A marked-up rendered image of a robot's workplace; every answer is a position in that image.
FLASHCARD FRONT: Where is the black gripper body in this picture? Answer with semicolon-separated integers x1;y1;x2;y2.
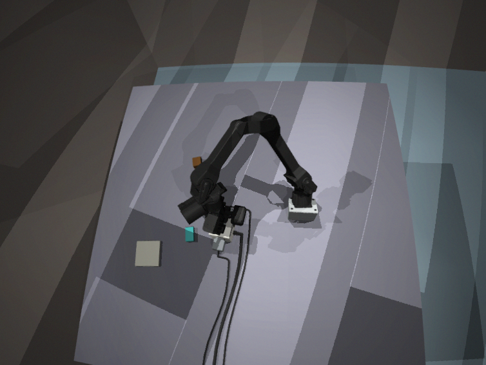
204;196;247;226

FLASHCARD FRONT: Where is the teal rectangular block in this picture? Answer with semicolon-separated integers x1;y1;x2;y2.
185;227;195;242

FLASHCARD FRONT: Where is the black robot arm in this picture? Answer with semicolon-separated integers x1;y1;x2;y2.
178;112;317;235

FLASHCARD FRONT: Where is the small orange-brown block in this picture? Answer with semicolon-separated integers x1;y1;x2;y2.
193;156;202;168

